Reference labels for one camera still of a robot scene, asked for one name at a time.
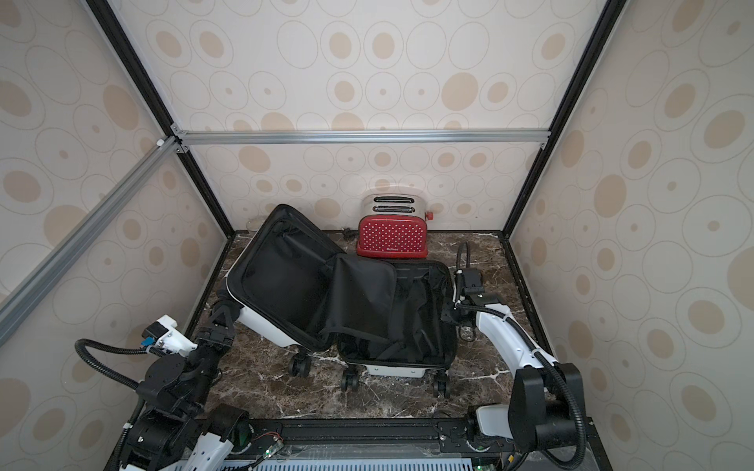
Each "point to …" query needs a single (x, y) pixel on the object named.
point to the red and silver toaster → (393, 226)
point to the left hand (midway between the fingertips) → (236, 308)
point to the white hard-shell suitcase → (383, 318)
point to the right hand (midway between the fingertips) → (460, 313)
